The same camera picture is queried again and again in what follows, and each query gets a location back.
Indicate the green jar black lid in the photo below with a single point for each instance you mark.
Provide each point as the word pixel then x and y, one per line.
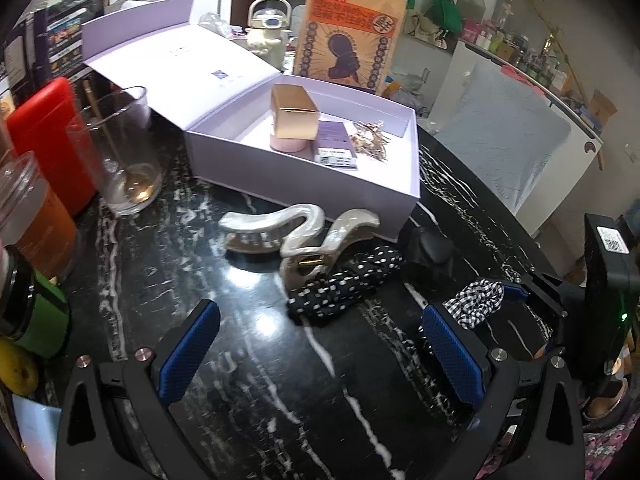
pixel 47 320

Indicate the white gift box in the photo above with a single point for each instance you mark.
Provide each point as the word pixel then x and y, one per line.
pixel 150 60

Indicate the small cardboard box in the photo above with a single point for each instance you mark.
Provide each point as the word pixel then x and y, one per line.
pixel 600 110

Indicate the gold hair accessory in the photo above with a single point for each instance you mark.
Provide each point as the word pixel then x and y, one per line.
pixel 372 140

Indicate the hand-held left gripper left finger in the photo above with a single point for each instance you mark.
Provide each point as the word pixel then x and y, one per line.
pixel 190 350

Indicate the light blue cushion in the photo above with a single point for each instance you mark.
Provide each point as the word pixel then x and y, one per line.
pixel 505 140

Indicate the pearl hair claw clip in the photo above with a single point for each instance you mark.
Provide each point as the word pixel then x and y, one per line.
pixel 300 230

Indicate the gold cardboard box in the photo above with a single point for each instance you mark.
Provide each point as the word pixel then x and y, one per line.
pixel 295 110

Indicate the clear drinking glass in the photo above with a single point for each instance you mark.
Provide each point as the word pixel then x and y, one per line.
pixel 125 160

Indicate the purple card packet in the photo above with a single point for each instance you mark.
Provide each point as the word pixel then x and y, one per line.
pixel 335 140

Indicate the black white gingham scrunchie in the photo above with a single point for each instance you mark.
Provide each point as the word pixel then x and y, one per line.
pixel 472 302

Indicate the row of bottles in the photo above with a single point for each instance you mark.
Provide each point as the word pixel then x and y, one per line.
pixel 525 55

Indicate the floral pants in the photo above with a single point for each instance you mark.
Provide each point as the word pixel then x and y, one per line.
pixel 610 450

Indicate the red canister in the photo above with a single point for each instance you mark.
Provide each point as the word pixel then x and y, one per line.
pixel 50 135

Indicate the yellow lemon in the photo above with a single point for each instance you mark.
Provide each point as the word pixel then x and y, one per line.
pixel 17 367

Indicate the clear jar orange label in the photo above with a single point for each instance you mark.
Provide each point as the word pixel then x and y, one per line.
pixel 40 230

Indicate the tan slipper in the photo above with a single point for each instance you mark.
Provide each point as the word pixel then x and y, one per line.
pixel 605 400

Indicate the gold stirring spoon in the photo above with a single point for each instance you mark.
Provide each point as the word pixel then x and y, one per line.
pixel 107 130

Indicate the cream kettle bottle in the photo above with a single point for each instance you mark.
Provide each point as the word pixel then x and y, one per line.
pixel 267 35

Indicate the black snack packet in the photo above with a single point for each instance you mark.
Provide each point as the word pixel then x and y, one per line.
pixel 65 30

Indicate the brown printed paper bag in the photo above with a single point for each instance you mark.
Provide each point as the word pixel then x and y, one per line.
pixel 345 35

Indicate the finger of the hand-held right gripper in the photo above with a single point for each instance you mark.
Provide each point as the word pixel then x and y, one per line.
pixel 550 295

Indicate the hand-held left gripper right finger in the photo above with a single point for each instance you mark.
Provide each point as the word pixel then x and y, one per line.
pixel 452 355

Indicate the pink round compact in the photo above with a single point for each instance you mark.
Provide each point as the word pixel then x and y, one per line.
pixel 287 144

